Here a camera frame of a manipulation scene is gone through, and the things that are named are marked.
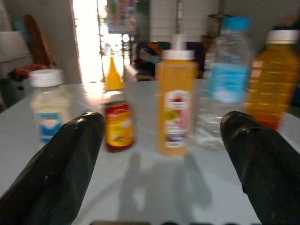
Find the white-capped jar with blue label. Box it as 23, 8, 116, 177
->
28, 69, 72, 147

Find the orange juice bottle white cap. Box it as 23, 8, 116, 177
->
243, 30, 300, 132

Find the clear water bottle blue cap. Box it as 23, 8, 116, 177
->
195, 16, 255, 150

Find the pale juice bottle white cap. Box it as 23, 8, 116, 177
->
156, 34, 199, 158

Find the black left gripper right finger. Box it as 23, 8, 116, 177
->
219, 111, 300, 225

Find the dark sofa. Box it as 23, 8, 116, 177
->
134, 41, 207, 82

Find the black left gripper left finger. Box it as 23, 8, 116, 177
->
0, 112, 106, 225

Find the colourful wall poster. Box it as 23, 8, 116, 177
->
106, 0, 138, 33

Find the brown wooden board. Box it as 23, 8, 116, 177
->
23, 14, 57, 68

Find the yellow squeeze bottle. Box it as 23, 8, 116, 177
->
105, 56, 125, 91

